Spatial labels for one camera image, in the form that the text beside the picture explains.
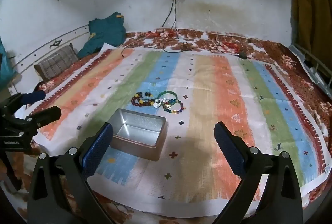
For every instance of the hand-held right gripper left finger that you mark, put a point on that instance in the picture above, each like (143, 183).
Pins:
(97, 152)

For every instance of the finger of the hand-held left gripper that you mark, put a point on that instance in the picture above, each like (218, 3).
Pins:
(33, 97)
(46, 115)

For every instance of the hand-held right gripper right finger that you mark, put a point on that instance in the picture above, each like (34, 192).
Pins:
(229, 152)

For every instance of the silver metal tin box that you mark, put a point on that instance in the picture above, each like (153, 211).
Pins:
(140, 122)

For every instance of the green jade bangle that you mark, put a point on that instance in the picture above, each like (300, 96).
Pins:
(170, 93)

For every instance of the plaid grey pillow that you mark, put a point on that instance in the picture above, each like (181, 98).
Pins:
(55, 63)

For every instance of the teal hanging cloth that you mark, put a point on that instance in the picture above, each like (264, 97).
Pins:
(6, 65)

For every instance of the striped colourful mat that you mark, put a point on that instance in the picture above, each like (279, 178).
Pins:
(207, 83)

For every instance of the teal crumpled garment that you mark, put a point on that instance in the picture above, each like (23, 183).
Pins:
(103, 34)

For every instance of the small black charger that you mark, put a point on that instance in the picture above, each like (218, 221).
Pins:
(242, 54)

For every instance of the striped colourful tablecloth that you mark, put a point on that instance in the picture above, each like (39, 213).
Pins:
(207, 39)

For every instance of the yellow hanging cloth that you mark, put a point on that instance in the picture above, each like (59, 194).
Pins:
(308, 6)

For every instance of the metal bed headboard rail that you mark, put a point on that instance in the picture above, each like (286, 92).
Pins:
(55, 44)

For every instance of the white metal bed frame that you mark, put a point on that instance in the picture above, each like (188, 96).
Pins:
(311, 58)

